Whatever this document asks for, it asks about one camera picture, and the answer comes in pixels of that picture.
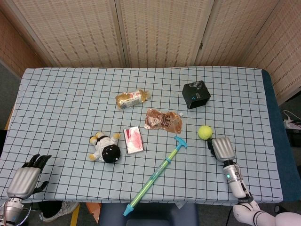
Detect orange floor object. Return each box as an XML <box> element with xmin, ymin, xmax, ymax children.
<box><xmin>86</xmin><ymin>202</ymin><xmax>102</xmax><ymax>223</ymax></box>

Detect blue checked tablecloth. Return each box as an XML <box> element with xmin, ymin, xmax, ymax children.
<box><xmin>0</xmin><ymin>66</ymin><xmax>283</xmax><ymax>204</ymax></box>

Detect metal stool ring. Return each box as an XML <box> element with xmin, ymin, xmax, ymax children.
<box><xmin>14</xmin><ymin>202</ymin><xmax>33</xmax><ymax>226</ymax></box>

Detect green blue toy water pump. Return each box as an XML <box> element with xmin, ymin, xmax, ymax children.
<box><xmin>123</xmin><ymin>136</ymin><xmax>187</xmax><ymax>217</ymax></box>

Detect brown foil spout pouch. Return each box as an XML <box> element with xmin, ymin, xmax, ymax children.
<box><xmin>144</xmin><ymin>108</ymin><xmax>184</xmax><ymax>134</ymax></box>

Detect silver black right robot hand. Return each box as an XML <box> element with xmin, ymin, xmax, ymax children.
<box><xmin>206</xmin><ymin>137</ymin><xmax>236</xmax><ymax>162</ymax></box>

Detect white cables and plugs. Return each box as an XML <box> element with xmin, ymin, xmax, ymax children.
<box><xmin>283</xmin><ymin>110</ymin><xmax>301</xmax><ymax>129</ymax></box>

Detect white sneaker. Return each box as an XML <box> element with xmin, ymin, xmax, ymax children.
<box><xmin>39</xmin><ymin>201</ymin><xmax>80</xmax><ymax>222</ymax></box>

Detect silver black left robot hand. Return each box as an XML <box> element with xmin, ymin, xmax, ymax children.
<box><xmin>6</xmin><ymin>154</ymin><xmax>52</xmax><ymax>199</ymax></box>

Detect woven folding screen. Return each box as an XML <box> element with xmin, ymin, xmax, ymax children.
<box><xmin>0</xmin><ymin>0</ymin><xmax>301</xmax><ymax>105</ymax></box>

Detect black cardboard box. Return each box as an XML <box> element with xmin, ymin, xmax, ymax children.
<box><xmin>182</xmin><ymin>80</ymin><xmax>211</xmax><ymax>110</ymax></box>

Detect red flat case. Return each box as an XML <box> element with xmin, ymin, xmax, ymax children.
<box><xmin>123</xmin><ymin>126</ymin><xmax>145</xmax><ymax>155</ymax></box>

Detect yellow tennis ball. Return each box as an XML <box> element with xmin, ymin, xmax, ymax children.
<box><xmin>198</xmin><ymin>125</ymin><xmax>214</xmax><ymax>140</ymax></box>

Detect dark blue chair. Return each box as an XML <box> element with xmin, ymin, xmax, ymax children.
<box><xmin>97</xmin><ymin>202</ymin><xmax>199</xmax><ymax>226</ymax></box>

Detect plastic tea drink bottle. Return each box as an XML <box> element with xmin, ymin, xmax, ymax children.
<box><xmin>115</xmin><ymin>88</ymin><xmax>151</xmax><ymax>110</ymax></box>

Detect dark blue table edge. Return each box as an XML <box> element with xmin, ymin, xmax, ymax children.
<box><xmin>261</xmin><ymin>69</ymin><xmax>301</xmax><ymax>203</ymax></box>

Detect black headed plush doll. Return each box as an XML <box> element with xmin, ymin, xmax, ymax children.
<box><xmin>88</xmin><ymin>132</ymin><xmax>121</xmax><ymax>164</ymax></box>

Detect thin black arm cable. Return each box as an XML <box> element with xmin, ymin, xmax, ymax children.
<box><xmin>234</xmin><ymin>161</ymin><xmax>254</xmax><ymax>201</ymax></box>

